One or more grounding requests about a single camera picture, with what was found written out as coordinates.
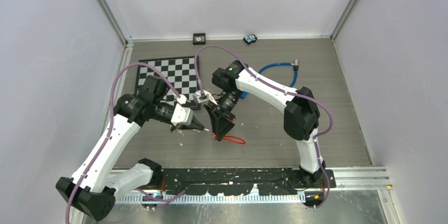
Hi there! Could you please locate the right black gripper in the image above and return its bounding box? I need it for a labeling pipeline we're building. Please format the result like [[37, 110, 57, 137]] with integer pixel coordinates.
[[203, 89, 244, 141]]

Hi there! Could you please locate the red cable padlock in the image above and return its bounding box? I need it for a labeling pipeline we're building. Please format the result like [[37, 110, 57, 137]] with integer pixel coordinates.
[[210, 133, 246, 145]]

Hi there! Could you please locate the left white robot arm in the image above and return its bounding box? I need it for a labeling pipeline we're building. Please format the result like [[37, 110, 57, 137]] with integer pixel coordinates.
[[55, 76, 205, 221]]

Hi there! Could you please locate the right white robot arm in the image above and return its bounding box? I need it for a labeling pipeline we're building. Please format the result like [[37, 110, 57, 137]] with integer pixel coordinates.
[[204, 60, 325, 187]]

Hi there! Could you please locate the silver key bunch left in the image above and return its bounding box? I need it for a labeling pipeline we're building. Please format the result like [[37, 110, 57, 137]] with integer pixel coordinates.
[[173, 129, 185, 136]]

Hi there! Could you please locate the black white chessboard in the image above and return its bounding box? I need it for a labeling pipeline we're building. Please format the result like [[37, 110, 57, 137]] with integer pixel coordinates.
[[135, 56, 201, 110]]

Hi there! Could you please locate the small black square box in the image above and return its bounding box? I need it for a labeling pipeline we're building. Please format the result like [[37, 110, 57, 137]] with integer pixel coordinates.
[[192, 33, 206, 45]]

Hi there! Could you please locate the small blue toy car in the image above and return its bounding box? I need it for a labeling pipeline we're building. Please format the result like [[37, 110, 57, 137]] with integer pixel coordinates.
[[242, 34, 258, 45]]

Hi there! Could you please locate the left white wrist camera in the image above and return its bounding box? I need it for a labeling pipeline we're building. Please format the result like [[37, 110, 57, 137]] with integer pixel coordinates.
[[171, 104, 194, 126]]

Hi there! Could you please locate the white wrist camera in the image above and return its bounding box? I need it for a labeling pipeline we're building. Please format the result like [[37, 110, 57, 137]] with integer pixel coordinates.
[[171, 104, 194, 126], [192, 90, 218, 110]]

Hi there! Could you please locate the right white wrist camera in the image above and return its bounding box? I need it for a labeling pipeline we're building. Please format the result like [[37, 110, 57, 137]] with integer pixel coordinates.
[[192, 90, 218, 110]]

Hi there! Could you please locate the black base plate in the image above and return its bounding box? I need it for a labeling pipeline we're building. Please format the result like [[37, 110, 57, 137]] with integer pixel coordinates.
[[139, 167, 336, 196]]

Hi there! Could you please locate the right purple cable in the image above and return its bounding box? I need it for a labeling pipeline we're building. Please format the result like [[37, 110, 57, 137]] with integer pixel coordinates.
[[194, 45, 334, 139]]

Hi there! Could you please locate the purple cable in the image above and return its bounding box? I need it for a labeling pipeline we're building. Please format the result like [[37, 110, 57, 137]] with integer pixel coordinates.
[[65, 61, 186, 224], [194, 45, 334, 139]]

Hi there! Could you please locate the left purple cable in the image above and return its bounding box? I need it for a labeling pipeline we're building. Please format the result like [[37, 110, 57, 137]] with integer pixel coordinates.
[[65, 61, 186, 224]]

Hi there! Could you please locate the blue cable lock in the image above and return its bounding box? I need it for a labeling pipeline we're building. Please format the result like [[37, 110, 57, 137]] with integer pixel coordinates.
[[258, 60, 299, 87]]

